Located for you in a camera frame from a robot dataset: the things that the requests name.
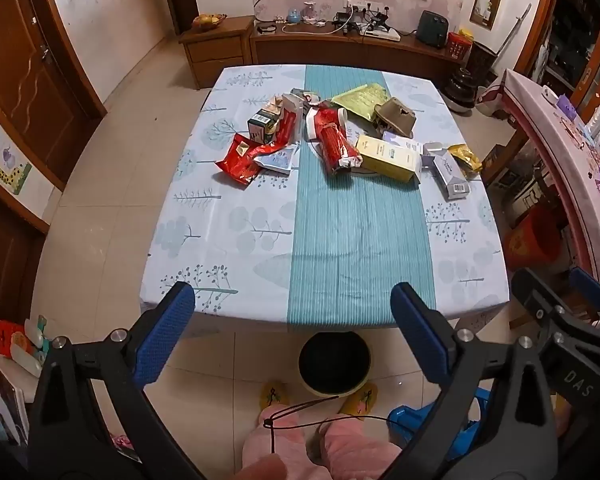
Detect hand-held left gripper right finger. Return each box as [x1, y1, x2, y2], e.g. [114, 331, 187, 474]
[380, 282, 561, 480]

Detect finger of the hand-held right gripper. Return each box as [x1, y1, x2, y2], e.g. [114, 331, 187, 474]
[567, 266, 600, 333]
[510, 267, 598, 336]

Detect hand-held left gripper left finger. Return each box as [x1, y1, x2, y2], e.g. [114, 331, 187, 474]
[27, 281, 206, 480]

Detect yellow rimmed trash bin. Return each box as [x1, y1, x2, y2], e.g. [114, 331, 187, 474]
[298, 332, 372, 397]

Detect lavender box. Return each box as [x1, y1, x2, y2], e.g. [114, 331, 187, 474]
[430, 152, 471, 202]

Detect gold foil packet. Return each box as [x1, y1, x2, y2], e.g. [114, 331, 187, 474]
[447, 144, 483, 178]

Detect small white box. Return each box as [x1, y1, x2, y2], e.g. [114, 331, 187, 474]
[422, 141, 448, 167]

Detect pale yellow box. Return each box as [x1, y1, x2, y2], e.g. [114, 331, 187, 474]
[355, 134, 423, 183]

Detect red snack bag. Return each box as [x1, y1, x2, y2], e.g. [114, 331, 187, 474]
[215, 132, 290, 189]

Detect long red wrapper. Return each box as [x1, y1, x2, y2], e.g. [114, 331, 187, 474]
[317, 127, 363, 176]

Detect white blue packet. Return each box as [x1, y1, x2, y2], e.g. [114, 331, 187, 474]
[254, 144, 301, 176]

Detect brown cardboard tray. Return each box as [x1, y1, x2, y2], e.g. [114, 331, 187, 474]
[372, 97, 417, 137]

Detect dark green box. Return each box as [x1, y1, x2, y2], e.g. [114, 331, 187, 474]
[247, 110, 281, 146]

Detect red carton box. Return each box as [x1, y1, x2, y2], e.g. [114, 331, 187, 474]
[272, 94, 301, 146]

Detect yellow green padded envelope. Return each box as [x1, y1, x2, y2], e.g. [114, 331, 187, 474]
[330, 82, 392, 122]

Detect grey green small packet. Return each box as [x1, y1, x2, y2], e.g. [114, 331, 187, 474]
[290, 87, 322, 107]

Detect person's left hand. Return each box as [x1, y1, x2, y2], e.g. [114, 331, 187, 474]
[230, 454, 288, 480]

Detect red bucket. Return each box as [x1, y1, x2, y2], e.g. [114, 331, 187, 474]
[505, 205, 556, 268]

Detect yellow slipper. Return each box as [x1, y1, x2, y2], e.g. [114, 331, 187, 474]
[259, 381, 291, 413]
[340, 382, 379, 416]

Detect tree print tablecloth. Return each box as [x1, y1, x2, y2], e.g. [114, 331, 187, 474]
[139, 64, 512, 333]

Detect red envelope pack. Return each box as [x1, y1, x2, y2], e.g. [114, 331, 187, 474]
[0, 317, 27, 357]

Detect pink printed tablecloth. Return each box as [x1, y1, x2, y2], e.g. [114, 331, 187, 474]
[502, 67, 600, 281]

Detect black pot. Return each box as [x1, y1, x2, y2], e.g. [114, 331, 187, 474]
[447, 66, 478, 113]

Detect black mesh basket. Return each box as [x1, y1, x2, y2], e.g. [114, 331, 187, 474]
[467, 42, 498, 86]

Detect glass door cabinet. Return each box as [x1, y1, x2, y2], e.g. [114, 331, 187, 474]
[545, 0, 600, 111]

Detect red canister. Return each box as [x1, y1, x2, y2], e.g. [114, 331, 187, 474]
[447, 31, 473, 61]

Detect metal rod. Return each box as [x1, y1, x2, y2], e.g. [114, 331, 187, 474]
[495, 2, 532, 61]

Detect wooden drawer cabinet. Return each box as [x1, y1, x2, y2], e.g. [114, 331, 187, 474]
[178, 16, 257, 91]

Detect dark green appliance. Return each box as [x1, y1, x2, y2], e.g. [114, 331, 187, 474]
[416, 10, 449, 50]

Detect wooden door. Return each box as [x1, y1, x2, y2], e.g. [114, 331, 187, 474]
[0, 0, 106, 193]

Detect wooden television cabinet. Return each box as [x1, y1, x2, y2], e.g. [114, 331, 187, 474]
[249, 22, 468, 83]

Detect white power strip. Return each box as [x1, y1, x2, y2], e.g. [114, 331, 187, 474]
[362, 27, 401, 42]

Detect fruit bowl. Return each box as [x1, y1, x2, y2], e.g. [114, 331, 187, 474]
[192, 12, 228, 31]

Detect black cord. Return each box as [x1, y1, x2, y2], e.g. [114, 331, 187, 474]
[262, 395, 406, 456]

